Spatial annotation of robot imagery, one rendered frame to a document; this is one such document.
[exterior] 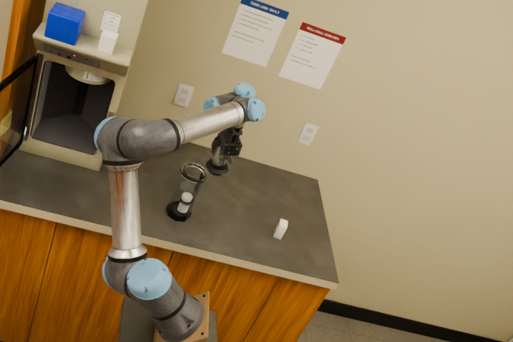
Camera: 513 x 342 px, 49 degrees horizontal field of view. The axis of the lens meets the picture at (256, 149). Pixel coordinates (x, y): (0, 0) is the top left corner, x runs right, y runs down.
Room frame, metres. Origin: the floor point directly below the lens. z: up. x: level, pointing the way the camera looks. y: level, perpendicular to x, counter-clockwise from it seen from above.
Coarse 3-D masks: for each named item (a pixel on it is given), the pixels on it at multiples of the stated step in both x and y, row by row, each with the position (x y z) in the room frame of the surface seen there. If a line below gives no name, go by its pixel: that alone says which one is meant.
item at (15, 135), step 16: (16, 80) 1.55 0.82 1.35; (0, 96) 1.45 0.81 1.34; (16, 96) 1.57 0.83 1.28; (0, 112) 1.47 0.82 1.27; (16, 112) 1.60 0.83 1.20; (0, 128) 1.49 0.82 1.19; (16, 128) 1.62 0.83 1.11; (0, 144) 1.51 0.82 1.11; (16, 144) 1.65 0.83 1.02; (0, 160) 1.53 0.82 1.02
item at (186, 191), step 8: (184, 168) 1.76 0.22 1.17; (192, 168) 1.81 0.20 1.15; (200, 168) 1.81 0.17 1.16; (192, 176) 1.81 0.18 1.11; (200, 176) 1.80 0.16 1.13; (184, 184) 1.73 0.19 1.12; (192, 184) 1.73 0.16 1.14; (200, 184) 1.75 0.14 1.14; (176, 192) 1.74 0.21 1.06; (184, 192) 1.73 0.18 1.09; (192, 192) 1.73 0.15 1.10; (176, 200) 1.73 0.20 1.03; (184, 200) 1.73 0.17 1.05; (192, 200) 1.74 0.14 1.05; (176, 208) 1.73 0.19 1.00; (184, 208) 1.73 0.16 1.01
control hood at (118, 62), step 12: (36, 36) 1.61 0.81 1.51; (84, 36) 1.74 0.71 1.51; (36, 48) 1.68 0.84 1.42; (60, 48) 1.65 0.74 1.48; (72, 48) 1.64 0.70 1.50; (84, 48) 1.66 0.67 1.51; (96, 48) 1.70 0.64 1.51; (120, 48) 1.77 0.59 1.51; (108, 60) 1.67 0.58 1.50; (120, 60) 1.69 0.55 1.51; (120, 72) 1.74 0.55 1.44
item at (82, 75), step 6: (66, 66) 1.81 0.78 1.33; (72, 72) 1.78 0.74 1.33; (78, 72) 1.78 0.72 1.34; (84, 72) 1.79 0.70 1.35; (78, 78) 1.77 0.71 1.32; (84, 78) 1.78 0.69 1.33; (90, 78) 1.79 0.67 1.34; (96, 78) 1.80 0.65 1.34; (102, 78) 1.82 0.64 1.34; (96, 84) 1.80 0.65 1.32
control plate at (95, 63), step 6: (48, 48) 1.66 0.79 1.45; (54, 48) 1.65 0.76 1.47; (54, 54) 1.70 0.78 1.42; (66, 54) 1.68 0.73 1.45; (72, 54) 1.67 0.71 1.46; (78, 60) 1.71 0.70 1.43; (84, 60) 1.70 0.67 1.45; (90, 60) 1.69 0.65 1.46; (96, 60) 1.68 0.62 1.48; (96, 66) 1.73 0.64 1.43
